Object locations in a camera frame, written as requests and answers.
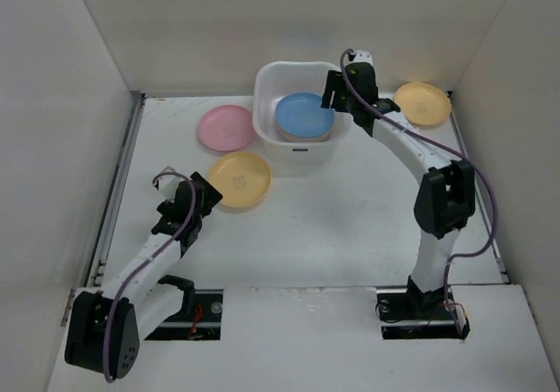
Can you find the yellow plate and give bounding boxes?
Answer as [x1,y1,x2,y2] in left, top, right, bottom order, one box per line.
[207,151,272,209]
[394,82,452,127]

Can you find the blue plate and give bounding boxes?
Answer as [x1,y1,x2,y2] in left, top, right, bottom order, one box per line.
[274,93,335,137]

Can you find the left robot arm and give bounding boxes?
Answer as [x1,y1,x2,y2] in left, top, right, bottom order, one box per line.
[64,168,222,383]

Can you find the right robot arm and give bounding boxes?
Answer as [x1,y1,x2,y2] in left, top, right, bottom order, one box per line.
[321,61,475,320]

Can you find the white plastic bin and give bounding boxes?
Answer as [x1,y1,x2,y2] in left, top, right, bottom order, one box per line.
[253,61,352,165]

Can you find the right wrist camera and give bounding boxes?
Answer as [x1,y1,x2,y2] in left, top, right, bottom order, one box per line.
[347,49,374,67]

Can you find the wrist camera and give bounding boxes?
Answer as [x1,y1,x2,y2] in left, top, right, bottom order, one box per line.
[151,166,181,201]
[347,49,374,67]

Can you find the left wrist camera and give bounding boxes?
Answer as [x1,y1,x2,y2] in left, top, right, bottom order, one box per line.
[151,166,181,201]

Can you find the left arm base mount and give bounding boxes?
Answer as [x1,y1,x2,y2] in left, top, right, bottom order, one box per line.
[144,275,224,341]

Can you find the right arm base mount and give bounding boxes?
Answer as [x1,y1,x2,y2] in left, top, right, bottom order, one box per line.
[374,292,471,340]

